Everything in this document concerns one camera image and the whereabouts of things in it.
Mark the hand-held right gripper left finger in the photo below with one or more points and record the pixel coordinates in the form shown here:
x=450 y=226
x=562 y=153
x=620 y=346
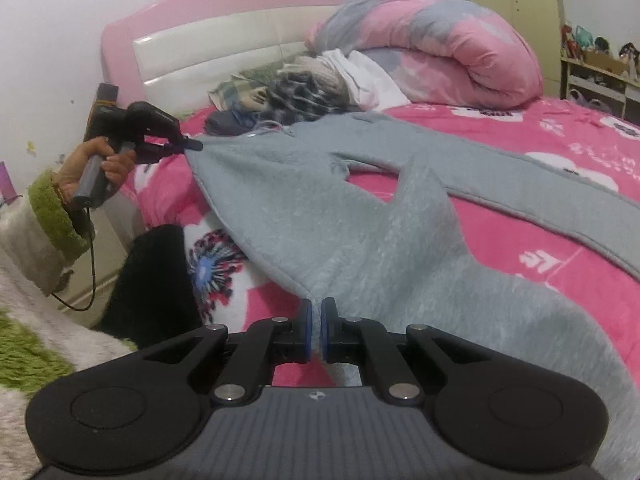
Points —
x=304 y=332

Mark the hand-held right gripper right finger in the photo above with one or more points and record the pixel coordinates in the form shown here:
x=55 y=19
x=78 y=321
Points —
x=330 y=332

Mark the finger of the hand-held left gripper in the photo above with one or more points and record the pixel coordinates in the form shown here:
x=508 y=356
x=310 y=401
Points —
x=185 y=145
x=155 y=155

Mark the person's left forearm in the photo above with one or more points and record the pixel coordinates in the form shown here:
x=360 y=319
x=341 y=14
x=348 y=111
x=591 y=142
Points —
x=30 y=240

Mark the person's left hand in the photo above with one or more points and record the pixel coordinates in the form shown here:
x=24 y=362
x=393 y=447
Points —
x=75 y=170

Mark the dark grey garment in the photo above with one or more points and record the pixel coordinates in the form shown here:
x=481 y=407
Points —
x=225 y=122

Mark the blue denim garment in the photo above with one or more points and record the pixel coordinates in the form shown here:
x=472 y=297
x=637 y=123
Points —
x=247 y=116

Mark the pink white headboard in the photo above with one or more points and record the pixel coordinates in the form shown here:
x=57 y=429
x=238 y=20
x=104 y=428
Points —
x=200 y=55

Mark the plaid garment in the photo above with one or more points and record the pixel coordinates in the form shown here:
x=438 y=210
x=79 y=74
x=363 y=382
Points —
x=305 y=100

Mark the person's black trouser leg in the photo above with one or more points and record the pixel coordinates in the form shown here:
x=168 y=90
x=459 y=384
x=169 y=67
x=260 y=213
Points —
x=150 y=285

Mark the beige knit garment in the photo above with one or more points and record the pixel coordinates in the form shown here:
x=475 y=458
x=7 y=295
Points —
x=310 y=67

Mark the purple object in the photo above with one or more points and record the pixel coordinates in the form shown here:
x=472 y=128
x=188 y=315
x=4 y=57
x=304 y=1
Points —
x=6 y=182

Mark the pink floral blanket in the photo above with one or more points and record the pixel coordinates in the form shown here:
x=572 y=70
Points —
x=490 y=232

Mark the fluffy white green robe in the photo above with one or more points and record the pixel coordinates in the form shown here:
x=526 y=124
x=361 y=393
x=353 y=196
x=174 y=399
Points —
x=30 y=310

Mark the white garment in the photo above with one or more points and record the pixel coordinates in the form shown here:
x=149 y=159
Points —
x=375 y=80

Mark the pink grey rolled quilt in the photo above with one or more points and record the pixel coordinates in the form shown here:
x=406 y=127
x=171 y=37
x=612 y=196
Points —
x=450 y=50

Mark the white plastic bag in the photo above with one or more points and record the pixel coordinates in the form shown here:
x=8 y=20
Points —
x=595 y=105

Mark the white shelf desk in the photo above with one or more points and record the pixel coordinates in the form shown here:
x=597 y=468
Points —
x=627 y=100

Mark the cardboard box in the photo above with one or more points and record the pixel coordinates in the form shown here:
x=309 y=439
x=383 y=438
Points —
x=605 y=62

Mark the teal plush toy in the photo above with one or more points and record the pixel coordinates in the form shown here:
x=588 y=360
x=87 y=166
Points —
x=584 y=37

